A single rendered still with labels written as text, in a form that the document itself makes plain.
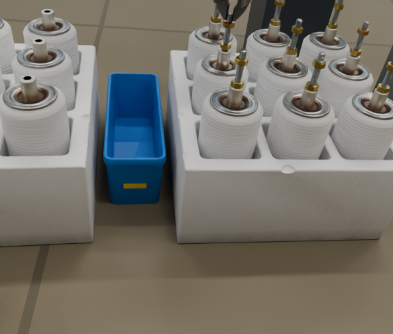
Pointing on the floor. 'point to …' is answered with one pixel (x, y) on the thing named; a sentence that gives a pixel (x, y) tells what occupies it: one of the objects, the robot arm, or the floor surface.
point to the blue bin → (134, 138)
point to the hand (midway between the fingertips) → (231, 10)
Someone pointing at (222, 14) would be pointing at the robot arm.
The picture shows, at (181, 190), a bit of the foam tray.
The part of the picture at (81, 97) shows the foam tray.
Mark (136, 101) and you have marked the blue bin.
